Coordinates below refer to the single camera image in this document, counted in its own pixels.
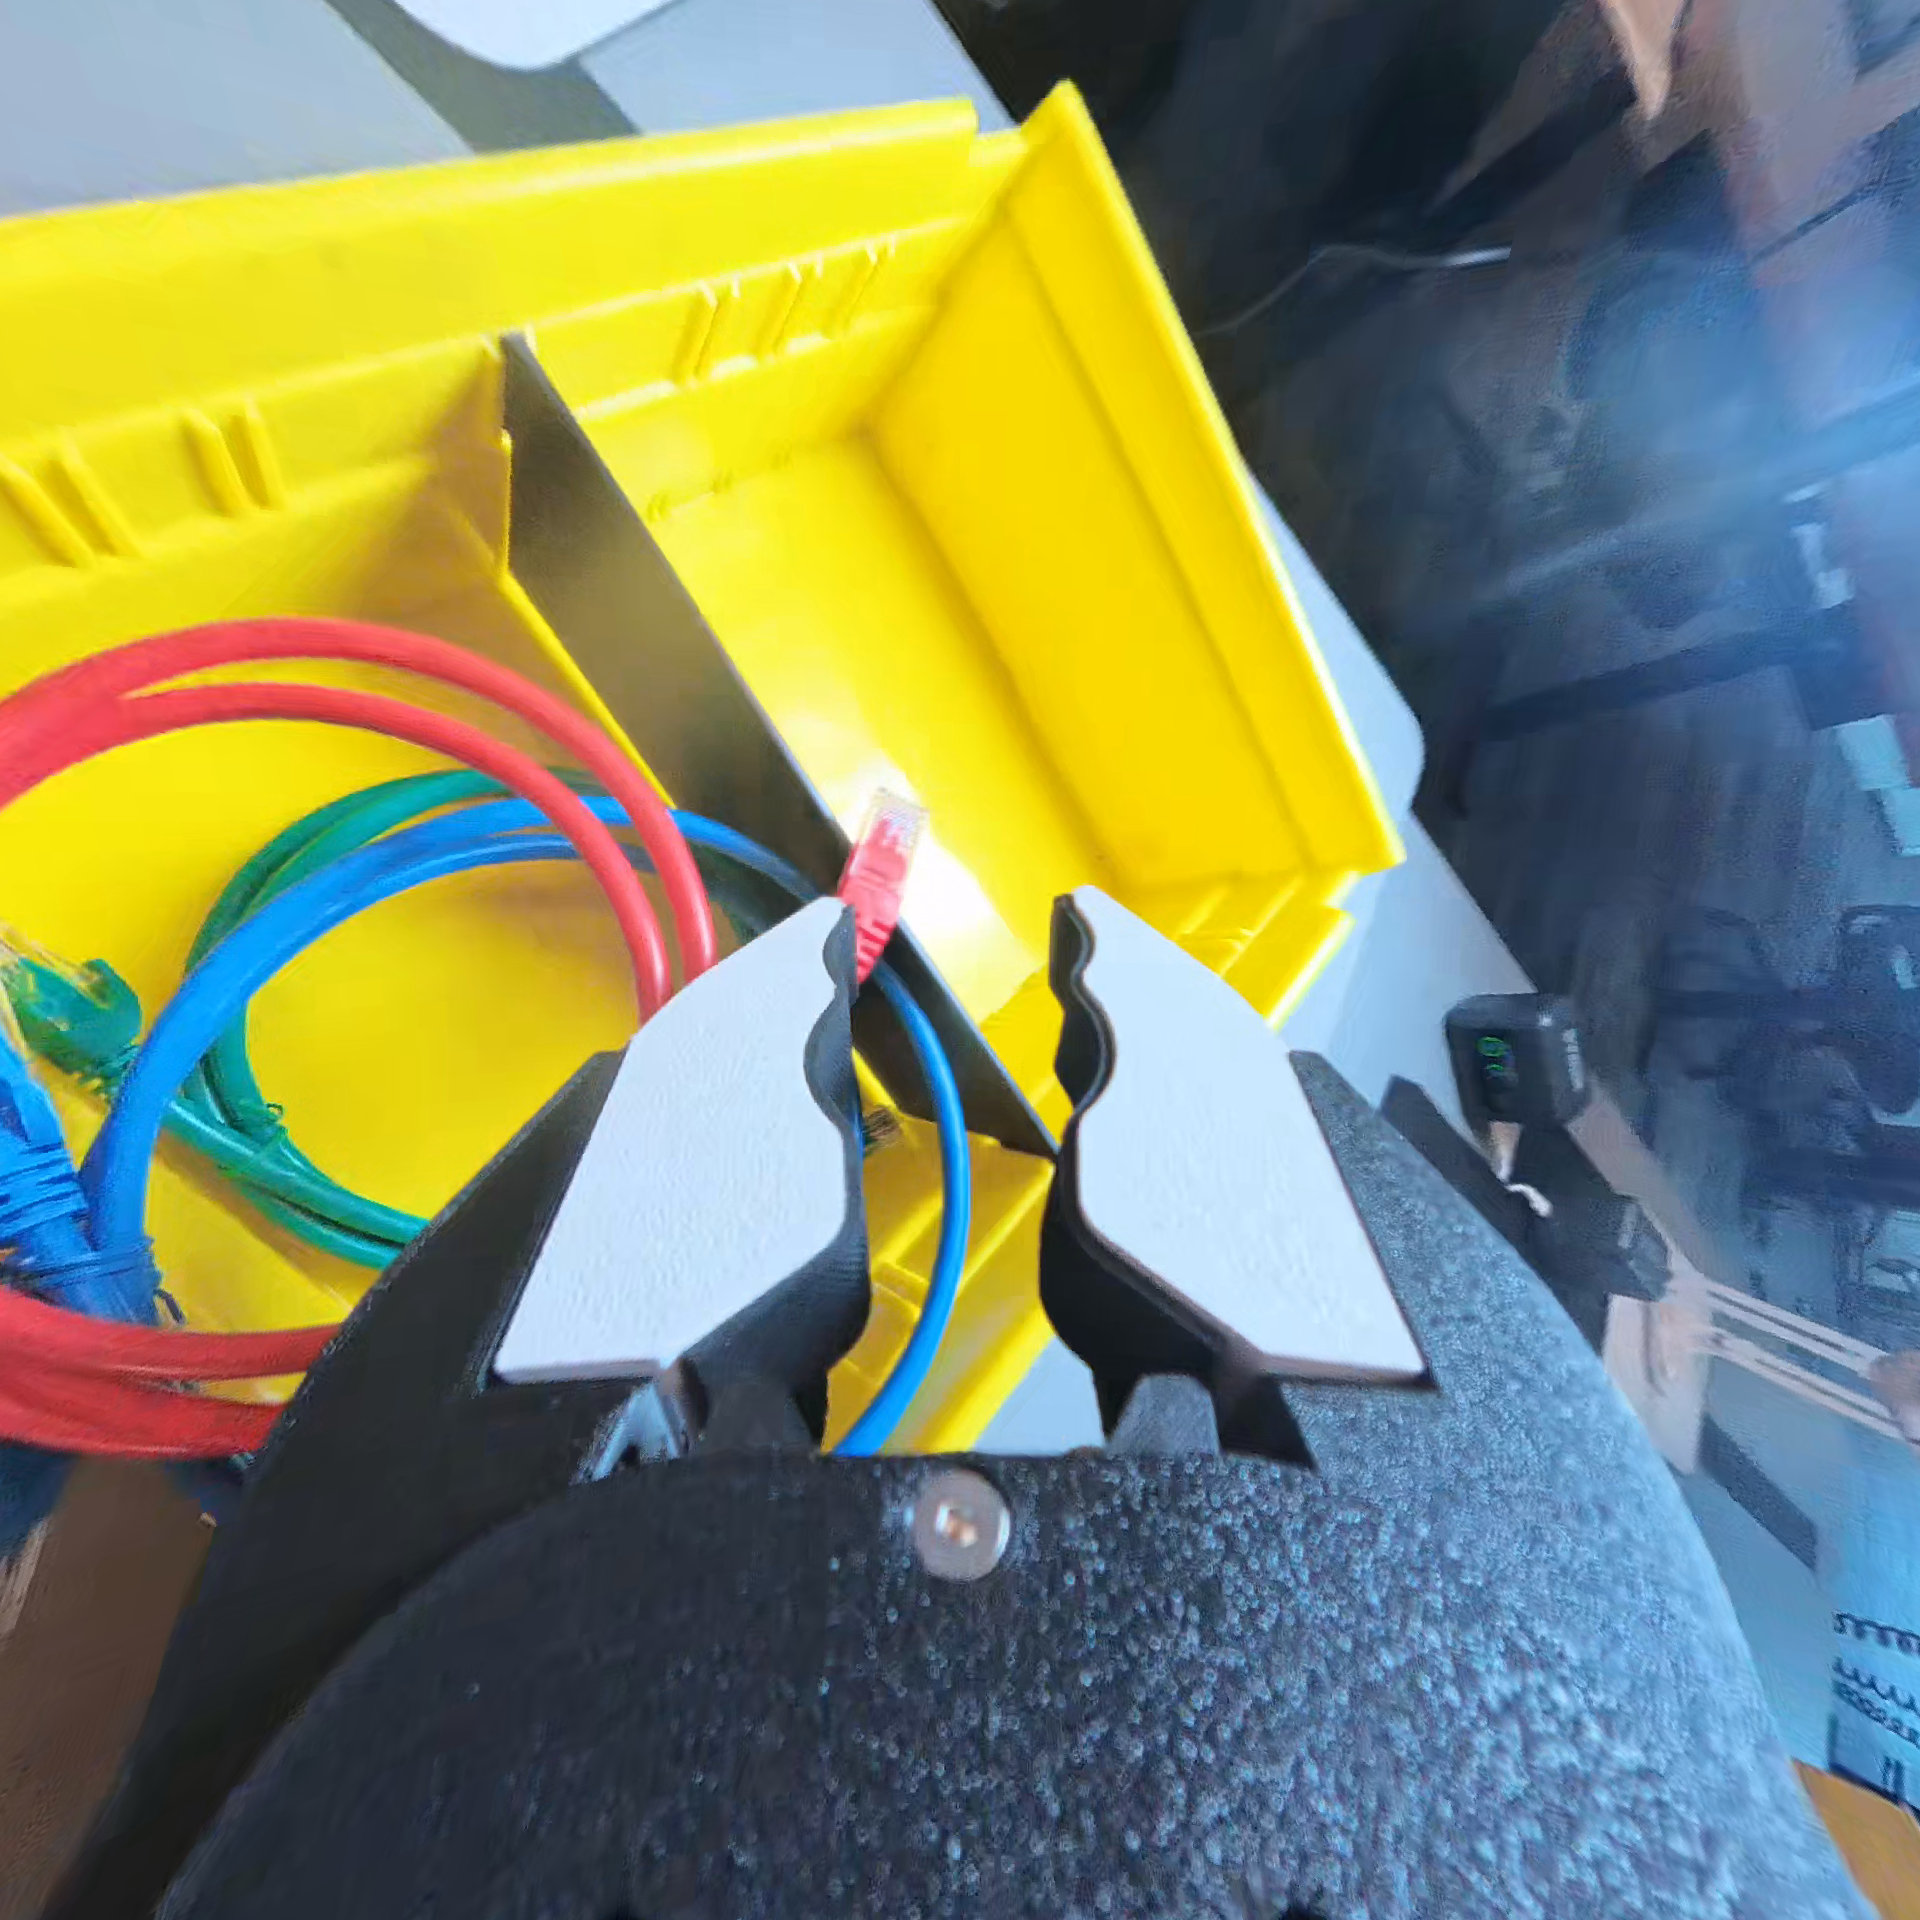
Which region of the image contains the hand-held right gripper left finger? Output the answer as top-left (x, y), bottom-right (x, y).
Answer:
top-left (491, 896), bottom-right (875, 1455)

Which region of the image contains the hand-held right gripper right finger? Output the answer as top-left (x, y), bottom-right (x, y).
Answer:
top-left (1040, 884), bottom-right (1431, 1469)

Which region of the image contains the red ethernet cable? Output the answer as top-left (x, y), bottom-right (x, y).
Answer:
top-left (0, 618), bottom-right (927, 1461)

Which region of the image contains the yellow plastic storage bin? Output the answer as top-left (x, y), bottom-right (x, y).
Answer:
top-left (0, 83), bottom-right (1408, 1456)

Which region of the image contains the small black display device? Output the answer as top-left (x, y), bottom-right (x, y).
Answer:
top-left (1444, 993), bottom-right (1594, 1128)

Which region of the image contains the black bin divider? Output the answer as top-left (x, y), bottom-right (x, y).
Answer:
top-left (499, 333), bottom-right (1059, 1156)

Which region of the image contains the printed white paper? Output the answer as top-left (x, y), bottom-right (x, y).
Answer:
top-left (1830, 1612), bottom-right (1920, 1779)

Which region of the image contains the light wooden frame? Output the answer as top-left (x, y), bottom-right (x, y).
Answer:
top-left (1598, 1096), bottom-right (1920, 1480)

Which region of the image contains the green ethernet cable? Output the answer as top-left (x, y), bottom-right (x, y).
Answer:
top-left (0, 769), bottom-right (752, 1274)

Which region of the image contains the blue ethernet cable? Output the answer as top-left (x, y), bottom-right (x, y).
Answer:
top-left (0, 795), bottom-right (974, 1461)

